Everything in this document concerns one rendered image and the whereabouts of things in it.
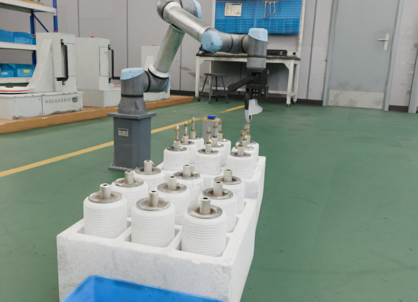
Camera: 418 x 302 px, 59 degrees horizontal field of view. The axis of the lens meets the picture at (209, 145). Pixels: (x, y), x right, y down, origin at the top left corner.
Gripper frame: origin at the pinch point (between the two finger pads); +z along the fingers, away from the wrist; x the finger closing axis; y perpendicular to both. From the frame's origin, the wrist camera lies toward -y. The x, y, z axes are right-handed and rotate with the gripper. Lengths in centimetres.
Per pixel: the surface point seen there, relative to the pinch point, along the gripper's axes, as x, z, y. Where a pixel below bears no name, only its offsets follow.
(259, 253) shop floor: -45, 35, 16
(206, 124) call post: 11.4, 6.2, -21.3
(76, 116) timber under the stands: 139, 30, -192
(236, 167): -28.1, 13.9, 3.1
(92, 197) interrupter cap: -82, 10, -17
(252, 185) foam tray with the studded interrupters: -30.4, 18.8, 9.9
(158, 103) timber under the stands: 292, 30, -183
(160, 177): -58, 11, -12
